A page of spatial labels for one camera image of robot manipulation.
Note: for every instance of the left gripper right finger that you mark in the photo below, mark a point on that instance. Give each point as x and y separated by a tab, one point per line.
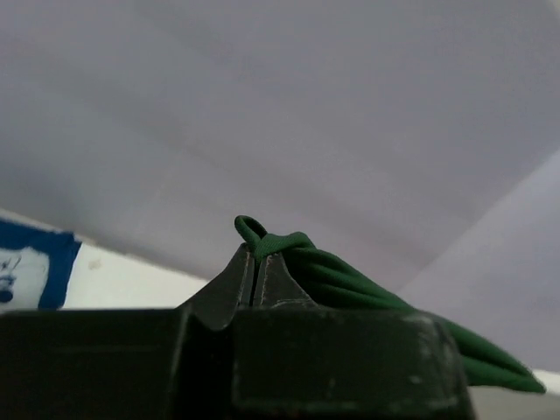
275	288

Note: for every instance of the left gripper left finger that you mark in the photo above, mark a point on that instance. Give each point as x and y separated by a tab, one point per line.
217	302

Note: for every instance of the white and green t shirt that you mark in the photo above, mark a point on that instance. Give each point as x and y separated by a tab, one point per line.
331	282

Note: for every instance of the folded blue white t shirt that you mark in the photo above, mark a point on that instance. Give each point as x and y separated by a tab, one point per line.
36	266

